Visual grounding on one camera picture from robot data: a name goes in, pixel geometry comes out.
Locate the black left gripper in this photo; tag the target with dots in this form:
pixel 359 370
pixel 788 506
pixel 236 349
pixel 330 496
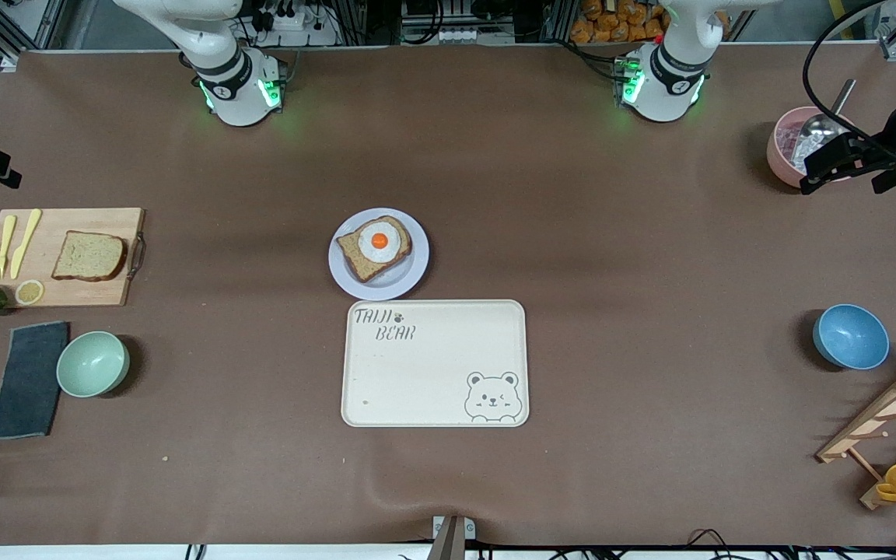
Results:
pixel 894 132

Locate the brown toast bread slice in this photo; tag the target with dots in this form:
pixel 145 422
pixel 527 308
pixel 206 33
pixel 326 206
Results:
pixel 355 263
pixel 89 257

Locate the fried egg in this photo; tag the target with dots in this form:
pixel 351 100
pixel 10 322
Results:
pixel 379 241

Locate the lavender round plate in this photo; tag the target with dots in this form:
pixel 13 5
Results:
pixel 417 276

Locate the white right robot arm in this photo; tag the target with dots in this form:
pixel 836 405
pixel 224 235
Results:
pixel 238 93

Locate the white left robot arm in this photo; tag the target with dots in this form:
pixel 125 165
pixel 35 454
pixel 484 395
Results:
pixel 666 85

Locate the clear ice cube pile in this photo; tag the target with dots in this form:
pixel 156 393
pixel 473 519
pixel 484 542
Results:
pixel 806 148

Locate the metal scoop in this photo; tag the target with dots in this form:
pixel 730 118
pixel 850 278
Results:
pixel 821 128

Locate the pink bowl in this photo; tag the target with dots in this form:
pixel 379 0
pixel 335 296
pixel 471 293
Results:
pixel 778 159

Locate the yellow plastic fork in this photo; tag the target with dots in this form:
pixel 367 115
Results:
pixel 6 233

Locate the yellow plastic knife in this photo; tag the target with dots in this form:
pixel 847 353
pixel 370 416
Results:
pixel 26 237

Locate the wooden cutting board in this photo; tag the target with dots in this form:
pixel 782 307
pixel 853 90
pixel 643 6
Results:
pixel 82 218

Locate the lemon slice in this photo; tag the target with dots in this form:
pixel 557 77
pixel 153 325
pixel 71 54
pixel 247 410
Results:
pixel 29 292

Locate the blue bowl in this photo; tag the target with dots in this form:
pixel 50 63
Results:
pixel 850 337

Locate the dark grey cloth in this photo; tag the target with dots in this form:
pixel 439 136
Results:
pixel 28 381

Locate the light green bowl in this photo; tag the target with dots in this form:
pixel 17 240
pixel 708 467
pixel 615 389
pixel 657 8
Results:
pixel 92 364

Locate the wooden rack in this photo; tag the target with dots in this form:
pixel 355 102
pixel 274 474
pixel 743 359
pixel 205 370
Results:
pixel 876 424

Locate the orange bread roll pile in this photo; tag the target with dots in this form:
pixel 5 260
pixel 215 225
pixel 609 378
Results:
pixel 603 23

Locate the white power strip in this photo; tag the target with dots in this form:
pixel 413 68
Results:
pixel 288 19
pixel 452 36

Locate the cream bear print tray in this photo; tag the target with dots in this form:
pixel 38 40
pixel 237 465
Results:
pixel 432 373

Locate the metal camera bracket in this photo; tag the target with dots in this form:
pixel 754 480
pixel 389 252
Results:
pixel 448 537

